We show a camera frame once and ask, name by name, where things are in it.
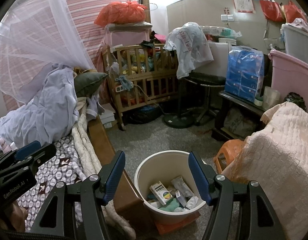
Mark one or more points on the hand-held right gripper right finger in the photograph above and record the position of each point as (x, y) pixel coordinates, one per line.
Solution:
(197, 177)

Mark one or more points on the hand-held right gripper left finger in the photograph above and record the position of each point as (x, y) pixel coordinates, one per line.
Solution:
(116, 175)

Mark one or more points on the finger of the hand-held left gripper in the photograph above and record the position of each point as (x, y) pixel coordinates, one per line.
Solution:
(43, 152)
(28, 149)

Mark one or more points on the cream plastic bucket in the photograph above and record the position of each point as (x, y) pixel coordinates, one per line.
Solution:
(154, 165)

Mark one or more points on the white green medicine box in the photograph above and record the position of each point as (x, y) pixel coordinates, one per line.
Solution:
(161, 192)

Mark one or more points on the green cloth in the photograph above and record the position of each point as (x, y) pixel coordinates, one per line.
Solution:
(169, 206)

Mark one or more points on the person's left hand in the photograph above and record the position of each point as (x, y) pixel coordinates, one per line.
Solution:
(17, 216)

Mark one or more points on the clear plastic wrapper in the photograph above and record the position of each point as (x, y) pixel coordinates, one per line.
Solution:
(182, 185)

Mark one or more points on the printed fleece blanket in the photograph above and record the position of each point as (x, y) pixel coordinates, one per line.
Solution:
(61, 165)

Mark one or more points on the pink plastic bottle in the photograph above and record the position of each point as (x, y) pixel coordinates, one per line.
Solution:
(4, 145)

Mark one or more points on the white crumpled packet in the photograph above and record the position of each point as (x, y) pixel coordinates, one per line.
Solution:
(192, 202)

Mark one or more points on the orange plastic stool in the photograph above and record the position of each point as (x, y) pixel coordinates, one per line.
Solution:
(226, 150)

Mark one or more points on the white quilted bedding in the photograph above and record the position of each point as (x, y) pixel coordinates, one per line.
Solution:
(86, 142)

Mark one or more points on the lavender duvet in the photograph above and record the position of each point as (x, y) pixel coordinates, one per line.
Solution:
(43, 105)

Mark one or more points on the orange flat box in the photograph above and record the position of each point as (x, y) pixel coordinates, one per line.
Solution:
(176, 225)

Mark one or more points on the white shoe box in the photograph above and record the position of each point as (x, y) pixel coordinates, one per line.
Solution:
(107, 116)

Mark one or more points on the black fan base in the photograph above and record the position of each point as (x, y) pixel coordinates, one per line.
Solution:
(177, 121)

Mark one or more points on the grey printed bag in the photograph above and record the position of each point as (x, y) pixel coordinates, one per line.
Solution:
(237, 125)

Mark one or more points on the cream textured blanket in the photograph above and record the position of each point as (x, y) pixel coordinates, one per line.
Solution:
(276, 155)

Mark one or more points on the green pillow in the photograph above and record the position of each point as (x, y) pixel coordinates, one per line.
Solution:
(90, 83)

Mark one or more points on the dark wooden bench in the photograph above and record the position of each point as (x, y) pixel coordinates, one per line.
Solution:
(234, 100)

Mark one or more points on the white power strip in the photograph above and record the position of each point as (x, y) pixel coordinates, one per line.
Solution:
(118, 88)

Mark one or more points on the blue cloth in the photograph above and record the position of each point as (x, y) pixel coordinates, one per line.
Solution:
(123, 82)

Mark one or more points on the green lid jar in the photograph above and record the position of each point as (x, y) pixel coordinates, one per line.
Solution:
(258, 101)

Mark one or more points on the black stool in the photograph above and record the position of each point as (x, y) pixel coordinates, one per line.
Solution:
(206, 80)

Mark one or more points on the wooden crib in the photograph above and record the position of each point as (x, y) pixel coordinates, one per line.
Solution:
(144, 80)

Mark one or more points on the white mosquito net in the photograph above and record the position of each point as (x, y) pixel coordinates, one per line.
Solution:
(31, 42)

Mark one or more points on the clear plastic container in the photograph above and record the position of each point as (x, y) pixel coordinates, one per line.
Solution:
(271, 97)

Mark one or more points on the blue tissue pack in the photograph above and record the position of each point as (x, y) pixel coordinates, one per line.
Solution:
(244, 75)

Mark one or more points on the black plastic bag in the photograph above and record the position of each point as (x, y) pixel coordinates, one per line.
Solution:
(294, 101)

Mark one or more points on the white printed plastic bag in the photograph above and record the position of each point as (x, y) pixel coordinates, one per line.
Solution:
(191, 47)

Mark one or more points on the pink storage box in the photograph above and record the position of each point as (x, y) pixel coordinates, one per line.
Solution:
(126, 37)

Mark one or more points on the pink plastic tub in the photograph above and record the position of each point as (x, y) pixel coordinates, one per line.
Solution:
(291, 75)

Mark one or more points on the pink striped mattress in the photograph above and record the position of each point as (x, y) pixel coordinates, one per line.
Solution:
(76, 15)

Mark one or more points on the pile of dark clothes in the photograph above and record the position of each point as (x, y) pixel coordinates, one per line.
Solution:
(155, 38)

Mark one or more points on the pack of tissue rolls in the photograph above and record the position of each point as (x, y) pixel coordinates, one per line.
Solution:
(221, 31)

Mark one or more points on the grey folded cushion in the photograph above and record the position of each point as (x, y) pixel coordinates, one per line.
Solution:
(128, 26)

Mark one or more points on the orange plastic bag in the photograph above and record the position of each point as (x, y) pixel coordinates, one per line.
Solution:
(121, 12)

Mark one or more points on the white storage box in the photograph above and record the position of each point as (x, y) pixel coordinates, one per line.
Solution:
(296, 42)

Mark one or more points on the red bag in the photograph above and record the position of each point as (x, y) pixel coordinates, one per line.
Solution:
(294, 12)
(270, 10)

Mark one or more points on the wooden bed frame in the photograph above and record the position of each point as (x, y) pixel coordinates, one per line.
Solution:
(123, 190)

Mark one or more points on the wall switch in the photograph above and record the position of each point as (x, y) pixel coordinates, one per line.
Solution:
(227, 17)

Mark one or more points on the wall poster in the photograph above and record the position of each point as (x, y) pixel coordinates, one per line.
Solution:
(244, 1)

